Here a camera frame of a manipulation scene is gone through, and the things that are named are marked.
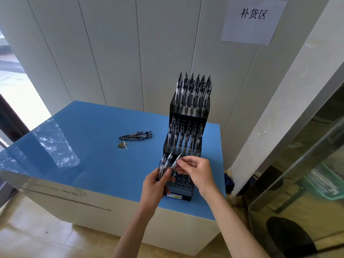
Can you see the person's right hand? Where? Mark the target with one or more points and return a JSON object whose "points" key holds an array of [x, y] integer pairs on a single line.
{"points": [[201, 174]]}

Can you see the person's left hand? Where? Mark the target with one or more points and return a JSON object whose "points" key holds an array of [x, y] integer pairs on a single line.
{"points": [[153, 190]]}

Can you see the row of black pens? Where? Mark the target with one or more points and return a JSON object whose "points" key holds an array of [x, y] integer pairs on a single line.
{"points": [[182, 137], [190, 96], [182, 182]]}

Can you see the black tiered pen display stand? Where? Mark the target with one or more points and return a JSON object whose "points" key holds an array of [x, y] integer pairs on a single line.
{"points": [[188, 198]]}

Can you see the pile of black pens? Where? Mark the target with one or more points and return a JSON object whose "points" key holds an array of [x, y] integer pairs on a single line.
{"points": [[137, 136]]}

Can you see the person's left forearm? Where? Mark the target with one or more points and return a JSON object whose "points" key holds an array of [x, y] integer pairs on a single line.
{"points": [[131, 233]]}

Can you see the person's right forearm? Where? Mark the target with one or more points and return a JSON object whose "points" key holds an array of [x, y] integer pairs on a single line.
{"points": [[233, 228]]}

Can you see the dark blue bag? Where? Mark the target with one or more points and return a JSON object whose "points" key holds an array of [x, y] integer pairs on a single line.
{"points": [[229, 184]]}

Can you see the small round brown disc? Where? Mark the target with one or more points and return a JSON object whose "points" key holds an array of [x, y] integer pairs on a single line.
{"points": [[122, 145]]}

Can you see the blue table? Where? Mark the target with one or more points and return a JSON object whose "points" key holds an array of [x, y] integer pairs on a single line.
{"points": [[94, 163]]}

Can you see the green plastic basket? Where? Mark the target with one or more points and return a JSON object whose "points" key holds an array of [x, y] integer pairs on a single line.
{"points": [[309, 185]]}

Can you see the black round object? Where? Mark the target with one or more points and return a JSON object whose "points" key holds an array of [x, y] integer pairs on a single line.
{"points": [[290, 236]]}

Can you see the steel framed glass partition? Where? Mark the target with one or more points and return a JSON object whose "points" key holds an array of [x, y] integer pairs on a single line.
{"points": [[322, 137]]}

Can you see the white paper sign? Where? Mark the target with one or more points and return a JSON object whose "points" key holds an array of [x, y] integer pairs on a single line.
{"points": [[252, 32]]}

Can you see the dark framed glass door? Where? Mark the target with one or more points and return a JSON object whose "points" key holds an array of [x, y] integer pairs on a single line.
{"points": [[12, 120]]}

